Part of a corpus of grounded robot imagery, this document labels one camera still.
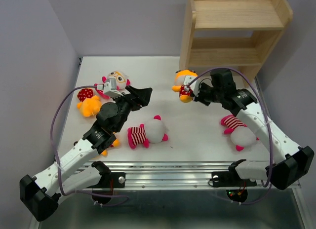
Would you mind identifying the white doll right face down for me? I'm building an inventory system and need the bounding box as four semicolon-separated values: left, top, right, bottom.
220;114;259;152

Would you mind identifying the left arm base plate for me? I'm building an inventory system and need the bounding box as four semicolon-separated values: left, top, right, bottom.
87;172;126;189

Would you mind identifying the white doll face down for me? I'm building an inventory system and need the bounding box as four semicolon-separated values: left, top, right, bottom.
127;115;169;149
220;114;259;152

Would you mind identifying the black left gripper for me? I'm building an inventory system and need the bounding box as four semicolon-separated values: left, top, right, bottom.
110;85;152;133

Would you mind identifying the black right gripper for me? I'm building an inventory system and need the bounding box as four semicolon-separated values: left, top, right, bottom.
189;82;223;107

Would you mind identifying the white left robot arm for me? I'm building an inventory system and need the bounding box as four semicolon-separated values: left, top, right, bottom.
19;86;153;222

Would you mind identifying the white glasses doll striped shirt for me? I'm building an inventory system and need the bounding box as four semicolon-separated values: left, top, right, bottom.
94;71;131;99

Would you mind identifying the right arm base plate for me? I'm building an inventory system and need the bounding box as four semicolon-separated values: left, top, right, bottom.
208;171;257;188

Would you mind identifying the orange bear polka dot toy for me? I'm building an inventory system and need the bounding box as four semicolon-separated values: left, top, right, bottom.
171;70;198;103

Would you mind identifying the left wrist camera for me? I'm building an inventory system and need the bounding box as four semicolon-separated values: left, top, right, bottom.
95;78;123;99

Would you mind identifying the white doll centre face down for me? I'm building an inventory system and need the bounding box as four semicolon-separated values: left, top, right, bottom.
127;115;169;149

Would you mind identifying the wooden shelf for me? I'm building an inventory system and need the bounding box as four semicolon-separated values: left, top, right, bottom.
179;0;293;80

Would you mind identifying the aluminium mounting rail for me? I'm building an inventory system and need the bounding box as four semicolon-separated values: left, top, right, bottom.
39;152;302;191

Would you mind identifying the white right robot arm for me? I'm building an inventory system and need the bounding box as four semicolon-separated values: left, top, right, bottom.
187;68;315;190

